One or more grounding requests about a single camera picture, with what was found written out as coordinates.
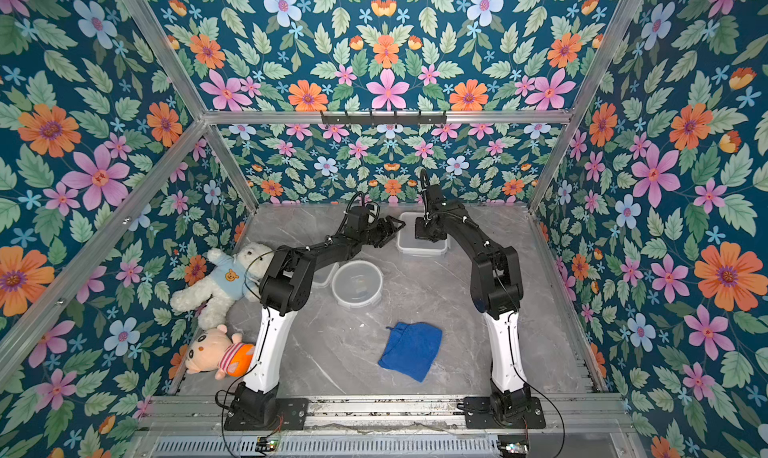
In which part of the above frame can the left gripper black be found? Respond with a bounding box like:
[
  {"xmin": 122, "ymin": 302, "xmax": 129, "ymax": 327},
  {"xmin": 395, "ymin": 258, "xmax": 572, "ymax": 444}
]
[{"xmin": 356, "ymin": 215, "xmax": 405, "ymax": 248}]

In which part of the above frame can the square clear box lid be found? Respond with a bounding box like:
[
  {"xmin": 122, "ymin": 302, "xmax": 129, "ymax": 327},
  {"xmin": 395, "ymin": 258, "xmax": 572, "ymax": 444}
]
[{"xmin": 396, "ymin": 211, "xmax": 451, "ymax": 257}]

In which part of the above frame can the blue cleaning cloth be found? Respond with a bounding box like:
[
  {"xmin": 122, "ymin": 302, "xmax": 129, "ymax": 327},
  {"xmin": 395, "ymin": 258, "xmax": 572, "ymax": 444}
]
[{"xmin": 378, "ymin": 322, "xmax": 443, "ymax": 382}]

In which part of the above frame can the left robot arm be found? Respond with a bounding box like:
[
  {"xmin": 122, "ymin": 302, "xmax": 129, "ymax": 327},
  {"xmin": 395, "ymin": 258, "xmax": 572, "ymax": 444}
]
[{"xmin": 222, "ymin": 194, "xmax": 405, "ymax": 430}]

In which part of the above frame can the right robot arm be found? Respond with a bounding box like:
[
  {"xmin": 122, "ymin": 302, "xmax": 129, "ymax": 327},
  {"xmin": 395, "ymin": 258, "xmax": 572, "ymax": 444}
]
[{"xmin": 415, "ymin": 170, "xmax": 534, "ymax": 425}]

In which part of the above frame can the round clear lunch box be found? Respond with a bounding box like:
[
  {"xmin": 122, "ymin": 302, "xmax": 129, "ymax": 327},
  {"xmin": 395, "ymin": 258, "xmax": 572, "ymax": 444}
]
[{"xmin": 331, "ymin": 260, "xmax": 383, "ymax": 309}]

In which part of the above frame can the rectangular clear lunch box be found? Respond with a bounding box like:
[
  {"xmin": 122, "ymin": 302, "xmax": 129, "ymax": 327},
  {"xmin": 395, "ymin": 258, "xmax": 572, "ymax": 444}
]
[{"xmin": 312, "ymin": 263, "xmax": 339, "ymax": 289}]

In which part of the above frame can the white teddy bear blue shirt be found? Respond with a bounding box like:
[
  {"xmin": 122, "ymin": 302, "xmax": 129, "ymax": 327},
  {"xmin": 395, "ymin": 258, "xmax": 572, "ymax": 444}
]
[{"xmin": 170, "ymin": 242, "xmax": 274, "ymax": 330}]

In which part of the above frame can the pink doll orange outfit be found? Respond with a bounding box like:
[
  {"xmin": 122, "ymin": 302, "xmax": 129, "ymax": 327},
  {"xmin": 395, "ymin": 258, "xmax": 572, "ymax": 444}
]
[{"xmin": 185, "ymin": 325, "xmax": 255, "ymax": 380}]

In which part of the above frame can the white ventilation grille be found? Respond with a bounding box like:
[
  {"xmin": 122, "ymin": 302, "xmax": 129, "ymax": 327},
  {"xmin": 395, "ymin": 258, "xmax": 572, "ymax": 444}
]
[{"xmin": 151, "ymin": 435, "xmax": 501, "ymax": 457}]

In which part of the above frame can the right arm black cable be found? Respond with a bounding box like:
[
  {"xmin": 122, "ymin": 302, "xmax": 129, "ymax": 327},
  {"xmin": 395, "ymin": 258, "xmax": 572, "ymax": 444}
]
[{"xmin": 515, "ymin": 337, "xmax": 568, "ymax": 458}]

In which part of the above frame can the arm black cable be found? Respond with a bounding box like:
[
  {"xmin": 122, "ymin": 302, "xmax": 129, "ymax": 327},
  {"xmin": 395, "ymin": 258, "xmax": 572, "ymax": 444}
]
[
  {"xmin": 515, "ymin": 337, "xmax": 568, "ymax": 458},
  {"xmin": 214, "ymin": 361, "xmax": 259, "ymax": 458}
]

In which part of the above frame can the black hook rail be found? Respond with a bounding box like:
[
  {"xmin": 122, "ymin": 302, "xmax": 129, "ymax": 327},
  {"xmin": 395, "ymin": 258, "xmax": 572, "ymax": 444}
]
[{"xmin": 320, "ymin": 111, "xmax": 448, "ymax": 126}]

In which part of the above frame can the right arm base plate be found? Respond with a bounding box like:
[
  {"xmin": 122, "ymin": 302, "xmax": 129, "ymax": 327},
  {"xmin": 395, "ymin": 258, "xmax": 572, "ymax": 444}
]
[{"xmin": 457, "ymin": 396, "xmax": 546, "ymax": 430}]

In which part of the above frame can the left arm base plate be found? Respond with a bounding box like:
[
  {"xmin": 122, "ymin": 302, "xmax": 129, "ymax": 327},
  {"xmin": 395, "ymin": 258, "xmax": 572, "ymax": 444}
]
[{"xmin": 224, "ymin": 397, "xmax": 309, "ymax": 431}]

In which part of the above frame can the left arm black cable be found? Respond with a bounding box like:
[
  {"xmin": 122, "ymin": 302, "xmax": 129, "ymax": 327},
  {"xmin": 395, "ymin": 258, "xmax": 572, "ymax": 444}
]
[{"xmin": 214, "ymin": 361, "xmax": 259, "ymax": 458}]

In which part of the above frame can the aluminium front rail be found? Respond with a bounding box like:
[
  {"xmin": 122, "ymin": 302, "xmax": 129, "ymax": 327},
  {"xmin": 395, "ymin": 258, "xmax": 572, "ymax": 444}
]
[{"xmin": 139, "ymin": 393, "xmax": 634, "ymax": 434}]

